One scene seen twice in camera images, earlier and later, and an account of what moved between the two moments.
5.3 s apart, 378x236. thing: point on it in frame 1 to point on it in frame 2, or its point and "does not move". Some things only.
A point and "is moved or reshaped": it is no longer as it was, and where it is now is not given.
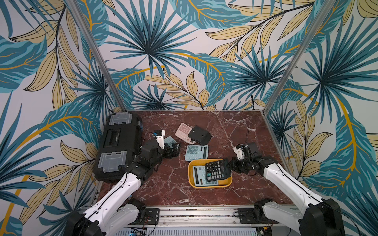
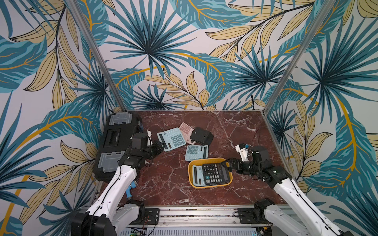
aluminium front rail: (211, 217) does not move
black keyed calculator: (217, 170) is moved or reshaped
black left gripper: (170, 155) to (159, 149)
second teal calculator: (197, 152) does not move
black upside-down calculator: (200, 135) does not move
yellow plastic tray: (222, 183) does not move
